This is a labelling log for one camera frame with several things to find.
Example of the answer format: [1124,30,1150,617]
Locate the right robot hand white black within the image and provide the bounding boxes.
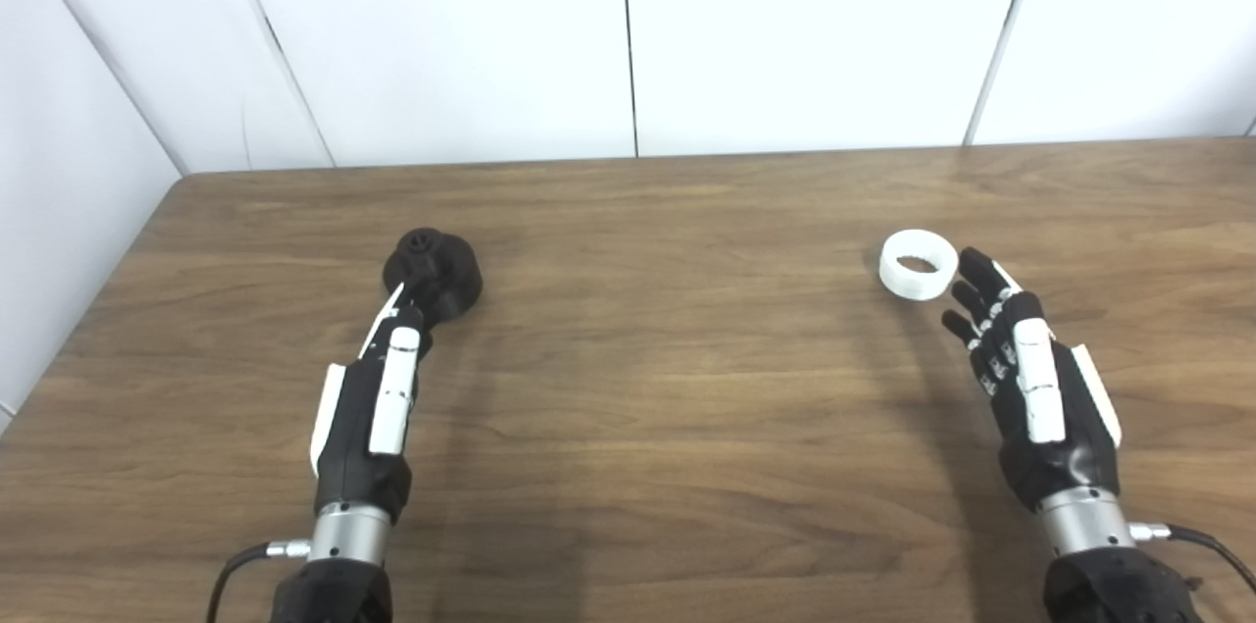
[941,247,1124,513]

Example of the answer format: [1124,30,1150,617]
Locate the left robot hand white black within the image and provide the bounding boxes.
[310,282,434,523]

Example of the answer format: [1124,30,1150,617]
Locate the round black plastic part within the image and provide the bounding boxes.
[383,228,484,323]

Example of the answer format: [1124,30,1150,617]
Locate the white plastic ring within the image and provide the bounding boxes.
[878,230,960,301]

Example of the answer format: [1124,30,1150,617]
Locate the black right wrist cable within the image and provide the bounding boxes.
[1128,523,1256,595]

